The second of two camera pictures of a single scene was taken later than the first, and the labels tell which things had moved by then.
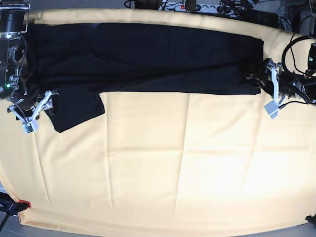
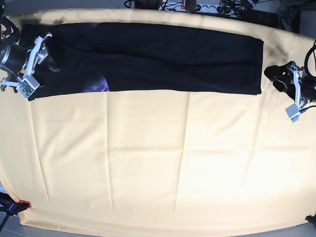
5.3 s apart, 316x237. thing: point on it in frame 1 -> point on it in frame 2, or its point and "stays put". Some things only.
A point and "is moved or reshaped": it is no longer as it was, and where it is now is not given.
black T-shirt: x=79 y=61 is moved or reshaped
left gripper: x=29 y=103 -> x=37 y=53
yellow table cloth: x=168 y=163 stays put
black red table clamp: x=10 y=205 stays put
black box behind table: x=261 y=17 stays put
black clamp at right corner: x=311 y=219 stays put
